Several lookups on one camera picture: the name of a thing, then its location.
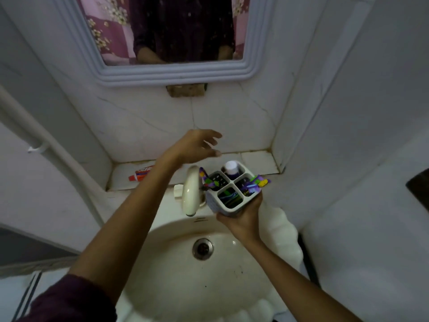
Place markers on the brown block under mirror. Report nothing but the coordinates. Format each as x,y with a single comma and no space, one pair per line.
186,90

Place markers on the red and white toothpaste tube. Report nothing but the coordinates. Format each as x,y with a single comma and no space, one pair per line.
140,174

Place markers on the white shell-shaped sink basin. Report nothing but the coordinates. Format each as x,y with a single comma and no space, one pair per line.
187,285

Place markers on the dark brown object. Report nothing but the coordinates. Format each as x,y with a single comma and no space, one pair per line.
419,189

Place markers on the dark bottle with white cap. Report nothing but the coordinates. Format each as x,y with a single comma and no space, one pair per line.
231,167

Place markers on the person's right forearm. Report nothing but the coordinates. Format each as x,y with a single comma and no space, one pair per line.
295,285

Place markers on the white wall pipe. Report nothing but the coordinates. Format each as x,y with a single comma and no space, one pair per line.
50,154

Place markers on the metal sink drain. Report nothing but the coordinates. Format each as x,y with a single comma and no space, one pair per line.
202,249

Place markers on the white-framed wall mirror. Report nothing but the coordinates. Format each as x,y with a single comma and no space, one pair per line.
110,68

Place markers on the person's left thumb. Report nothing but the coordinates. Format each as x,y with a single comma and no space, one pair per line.
211,153

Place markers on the purple toothbrush packet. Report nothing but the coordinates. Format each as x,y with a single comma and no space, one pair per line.
206,179
256,184

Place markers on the person's left hand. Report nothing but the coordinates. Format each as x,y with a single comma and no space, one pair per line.
191,147

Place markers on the person's right hand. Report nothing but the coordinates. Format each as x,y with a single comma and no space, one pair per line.
244,224

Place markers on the person's right thumb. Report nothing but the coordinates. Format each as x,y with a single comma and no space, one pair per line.
225,219

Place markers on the white four-compartment toothbrush holder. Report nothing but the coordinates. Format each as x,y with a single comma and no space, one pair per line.
218,204

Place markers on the white sink tap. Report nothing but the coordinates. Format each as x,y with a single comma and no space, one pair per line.
191,191

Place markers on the dark purple sleeve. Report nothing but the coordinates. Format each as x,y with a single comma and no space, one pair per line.
70,301

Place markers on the person's left forearm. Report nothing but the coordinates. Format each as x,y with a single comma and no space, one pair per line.
127,217

